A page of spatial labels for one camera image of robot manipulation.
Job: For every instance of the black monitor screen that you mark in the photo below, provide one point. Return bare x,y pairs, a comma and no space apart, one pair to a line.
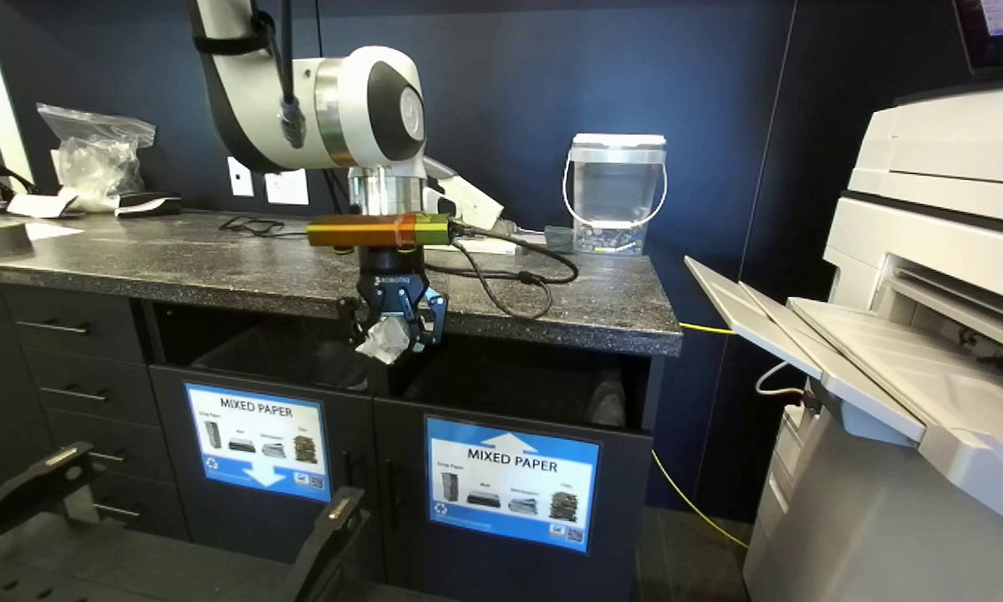
997,28

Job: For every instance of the large white wall outlet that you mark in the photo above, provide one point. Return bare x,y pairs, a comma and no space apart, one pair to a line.
288,189

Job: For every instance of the grey printer side tray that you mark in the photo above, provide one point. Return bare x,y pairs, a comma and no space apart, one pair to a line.
790,323

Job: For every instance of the mixed paper sign arrow up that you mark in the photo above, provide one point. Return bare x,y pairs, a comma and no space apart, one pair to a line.
512,470

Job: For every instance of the bin panel with down-arrow sign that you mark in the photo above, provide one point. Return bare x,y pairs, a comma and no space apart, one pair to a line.
169,470

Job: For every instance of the small white wall plate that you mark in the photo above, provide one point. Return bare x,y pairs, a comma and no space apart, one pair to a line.
243,187

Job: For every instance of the large white office printer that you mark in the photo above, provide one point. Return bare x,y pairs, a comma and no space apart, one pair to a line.
923,523

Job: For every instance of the small crumpled white sheet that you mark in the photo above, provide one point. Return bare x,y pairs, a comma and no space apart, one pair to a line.
43,207

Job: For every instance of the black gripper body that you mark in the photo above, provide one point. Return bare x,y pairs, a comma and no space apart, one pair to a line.
392,270

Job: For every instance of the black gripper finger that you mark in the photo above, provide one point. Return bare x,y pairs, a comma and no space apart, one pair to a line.
431,319
364,319

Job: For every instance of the clear plastic bag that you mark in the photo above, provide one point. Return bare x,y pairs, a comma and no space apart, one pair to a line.
93,168

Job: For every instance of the grey plastic bin liner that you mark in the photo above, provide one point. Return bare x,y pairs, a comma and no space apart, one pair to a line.
278,356

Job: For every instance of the small grey box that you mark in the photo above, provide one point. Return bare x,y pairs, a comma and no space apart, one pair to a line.
560,240

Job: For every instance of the dark cabinet drawer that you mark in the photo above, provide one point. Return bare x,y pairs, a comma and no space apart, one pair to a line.
136,492
88,377
70,314
110,436

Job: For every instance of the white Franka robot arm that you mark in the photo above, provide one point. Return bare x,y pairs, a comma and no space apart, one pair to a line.
269,112

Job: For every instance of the stapler with grey lever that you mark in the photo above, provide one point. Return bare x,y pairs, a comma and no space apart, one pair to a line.
472,207

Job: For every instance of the gold wrist camera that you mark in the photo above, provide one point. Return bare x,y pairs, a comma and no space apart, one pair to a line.
380,232

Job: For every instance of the mixed paper sign arrow down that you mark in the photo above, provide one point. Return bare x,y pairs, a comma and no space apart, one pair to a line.
255,420

